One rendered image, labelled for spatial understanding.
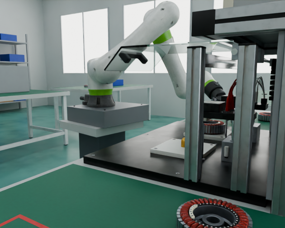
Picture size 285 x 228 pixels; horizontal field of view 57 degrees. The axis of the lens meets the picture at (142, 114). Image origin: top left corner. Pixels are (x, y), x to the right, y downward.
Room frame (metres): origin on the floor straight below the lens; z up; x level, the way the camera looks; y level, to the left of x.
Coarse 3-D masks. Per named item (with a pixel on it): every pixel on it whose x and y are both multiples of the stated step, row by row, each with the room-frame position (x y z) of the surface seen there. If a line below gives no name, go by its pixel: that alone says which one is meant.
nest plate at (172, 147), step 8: (160, 144) 0.79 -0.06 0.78; (168, 144) 0.79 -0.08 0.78; (176, 144) 0.79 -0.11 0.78; (208, 144) 0.79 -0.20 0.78; (152, 152) 0.74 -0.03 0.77; (160, 152) 0.72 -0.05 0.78; (168, 152) 0.71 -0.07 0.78; (176, 152) 0.70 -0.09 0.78; (184, 152) 0.70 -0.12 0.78; (208, 152) 0.72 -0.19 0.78
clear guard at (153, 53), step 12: (120, 48) 0.67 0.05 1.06; (132, 48) 0.67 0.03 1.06; (144, 48) 0.67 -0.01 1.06; (156, 48) 0.67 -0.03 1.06; (168, 48) 0.67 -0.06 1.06; (180, 48) 0.67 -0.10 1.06; (216, 48) 0.67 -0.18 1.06; (228, 48) 0.67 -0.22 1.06; (120, 60) 0.71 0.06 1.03; (132, 60) 0.75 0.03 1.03; (144, 60) 0.80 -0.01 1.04; (156, 60) 0.86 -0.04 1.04
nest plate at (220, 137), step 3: (228, 129) 1.00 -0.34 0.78; (228, 132) 0.96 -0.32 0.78; (231, 132) 0.96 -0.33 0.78; (183, 135) 0.95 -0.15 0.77; (204, 135) 0.91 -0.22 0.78; (207, 135) 0.91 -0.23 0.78; (210, 135) 0.91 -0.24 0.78; (213, 135) 0.91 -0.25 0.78; (216, 135) 0.91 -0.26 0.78; (219, 135) 0.91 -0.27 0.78; (222, 135) 0.91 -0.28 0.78; (228, 135) 0.91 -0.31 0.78; (204, 138) 0.90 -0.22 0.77; (207, 138) 0.90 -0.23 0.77; (210, 138) 0.89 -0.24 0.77; (213, 138) 0.89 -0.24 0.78; (216, 138) 0.88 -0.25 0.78; (219, 138) 0.88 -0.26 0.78; (222, 138) 0.87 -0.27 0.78
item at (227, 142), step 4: (228, 136) 0.72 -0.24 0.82; (224, 140) 0.68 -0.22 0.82; (228, 140) 0.68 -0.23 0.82; (224, 144) 0.67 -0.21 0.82; (228, 144) 0.66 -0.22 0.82; (232, 144) 0.66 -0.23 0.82; (232, 148) 0.65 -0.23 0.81; (232, 152) 0.65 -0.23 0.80; (228, 156) 0.66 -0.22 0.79; (232, 156) 0.65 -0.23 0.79; (224, 160) 0.66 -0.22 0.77; (228, 160) 0.66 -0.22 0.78
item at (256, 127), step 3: (255, 123) 0.91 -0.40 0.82; (258, 123) 0.91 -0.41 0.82; (255, 126) 0.86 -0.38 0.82; (258, 126) 0.87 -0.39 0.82; (255, 129) 0.85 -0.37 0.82; (258, 129) 0.87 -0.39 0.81; (255, 132) 0.85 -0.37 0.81; (258, 132) 0.88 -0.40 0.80; (252, 135) 0.86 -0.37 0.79; (255, 135) 0.85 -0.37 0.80; (258, 135) 0.88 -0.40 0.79; (252, 138) 0.85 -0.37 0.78; (255, 138) 0.85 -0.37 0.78; (258, 138) 0.89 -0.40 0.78; (252, 141) 0.85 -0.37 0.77; (255, 141) 0.85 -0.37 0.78
